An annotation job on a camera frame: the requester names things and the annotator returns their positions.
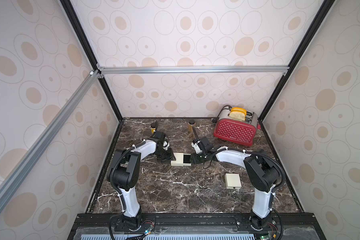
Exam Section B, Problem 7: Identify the cream drawer jewelry box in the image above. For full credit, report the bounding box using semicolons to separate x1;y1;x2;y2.
171;153;192;167

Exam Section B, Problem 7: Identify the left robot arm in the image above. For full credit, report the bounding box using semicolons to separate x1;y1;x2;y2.
107;131;175;230

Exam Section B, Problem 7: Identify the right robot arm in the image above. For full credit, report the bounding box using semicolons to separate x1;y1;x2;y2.
191;137;286;231

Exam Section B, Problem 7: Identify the cream square box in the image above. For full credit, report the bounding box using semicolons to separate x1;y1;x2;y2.
225;173;242;190

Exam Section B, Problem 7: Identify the yellow spice jar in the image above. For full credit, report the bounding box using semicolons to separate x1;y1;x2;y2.
150;122;157;134

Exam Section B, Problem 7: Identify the red polka dot toaster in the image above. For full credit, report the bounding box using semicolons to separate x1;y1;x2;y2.
214;105;259;146

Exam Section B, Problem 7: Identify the brown spice jar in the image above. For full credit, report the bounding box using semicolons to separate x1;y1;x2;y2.
188;119;196;133

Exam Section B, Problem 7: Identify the pale toast slice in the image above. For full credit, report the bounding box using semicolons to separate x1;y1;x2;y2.
229;112;246;122

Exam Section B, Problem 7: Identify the yellow toast slice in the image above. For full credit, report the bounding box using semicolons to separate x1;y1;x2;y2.
231;107;247;116

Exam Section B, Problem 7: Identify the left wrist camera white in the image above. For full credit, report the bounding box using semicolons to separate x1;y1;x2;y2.
163;141;170;151

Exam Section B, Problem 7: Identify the black toaster cable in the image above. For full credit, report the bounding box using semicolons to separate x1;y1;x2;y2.
212;104;232;124

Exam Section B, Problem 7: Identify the back aluminium rail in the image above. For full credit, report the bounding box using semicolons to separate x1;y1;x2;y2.
99;66;290;75

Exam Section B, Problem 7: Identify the aluminium rail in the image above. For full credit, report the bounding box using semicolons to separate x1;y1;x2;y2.
0;70;100;213
99;66;290;75

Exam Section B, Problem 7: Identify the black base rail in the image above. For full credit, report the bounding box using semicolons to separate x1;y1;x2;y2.
68;213;325;240

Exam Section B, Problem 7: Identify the left aluminium rail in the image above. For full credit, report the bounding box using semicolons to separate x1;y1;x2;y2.
0;70;100;213

